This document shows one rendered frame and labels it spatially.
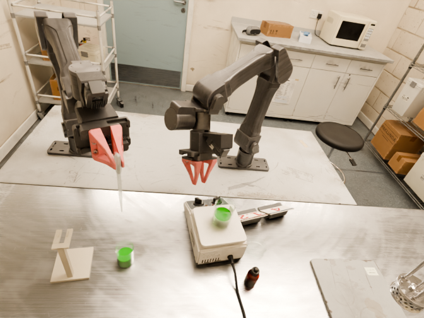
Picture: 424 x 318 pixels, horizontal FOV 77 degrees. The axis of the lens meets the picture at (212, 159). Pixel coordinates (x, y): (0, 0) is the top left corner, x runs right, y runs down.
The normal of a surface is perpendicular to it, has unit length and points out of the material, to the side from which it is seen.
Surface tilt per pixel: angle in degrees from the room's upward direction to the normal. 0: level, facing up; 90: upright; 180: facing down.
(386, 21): 90
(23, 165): 0
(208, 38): 90
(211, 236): 0
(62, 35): 26
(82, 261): 0
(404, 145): 92
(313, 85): 90
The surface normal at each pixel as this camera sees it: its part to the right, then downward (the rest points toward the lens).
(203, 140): 0.68, 0.14
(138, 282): 0.15, -0.77
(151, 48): 0.06, 0.63
